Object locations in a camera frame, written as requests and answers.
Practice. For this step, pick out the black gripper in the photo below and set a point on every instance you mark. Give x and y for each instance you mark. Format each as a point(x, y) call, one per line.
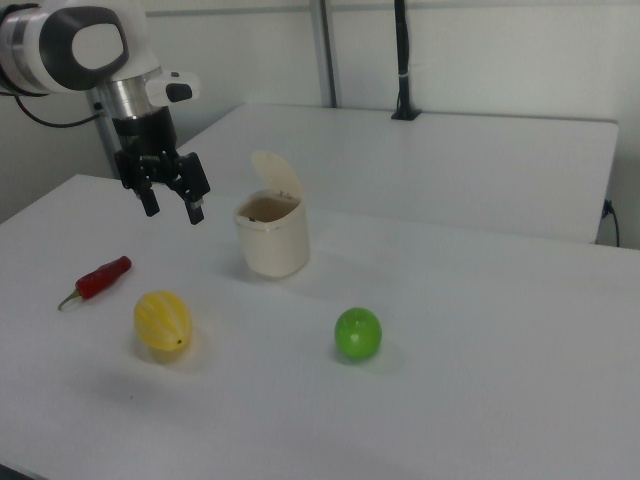
point(145, 132)

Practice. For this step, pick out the cream garbage bin lid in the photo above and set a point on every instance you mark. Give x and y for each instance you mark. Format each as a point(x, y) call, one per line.
point(275, 172)

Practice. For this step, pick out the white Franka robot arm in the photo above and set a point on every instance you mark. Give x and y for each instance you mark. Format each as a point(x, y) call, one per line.
point(75, 45)

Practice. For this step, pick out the red chili pepper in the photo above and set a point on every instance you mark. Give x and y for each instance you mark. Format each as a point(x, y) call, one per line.
point(102, 277)

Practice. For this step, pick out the cream square bowl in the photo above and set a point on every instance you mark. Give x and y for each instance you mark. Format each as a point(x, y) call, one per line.
point(272, 245)

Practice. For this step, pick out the yellow ribbed toy melon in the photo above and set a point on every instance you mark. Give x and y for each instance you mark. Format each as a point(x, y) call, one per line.
point(162, 320)

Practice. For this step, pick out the green toy apple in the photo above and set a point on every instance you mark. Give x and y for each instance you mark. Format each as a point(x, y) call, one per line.
point(357, 332)

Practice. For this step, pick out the aluminium frame post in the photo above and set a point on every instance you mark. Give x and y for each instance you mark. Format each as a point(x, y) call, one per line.
point(106, 150)

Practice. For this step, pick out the black camera stand pole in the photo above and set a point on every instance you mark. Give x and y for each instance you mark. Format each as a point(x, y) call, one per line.
point(403, 60)

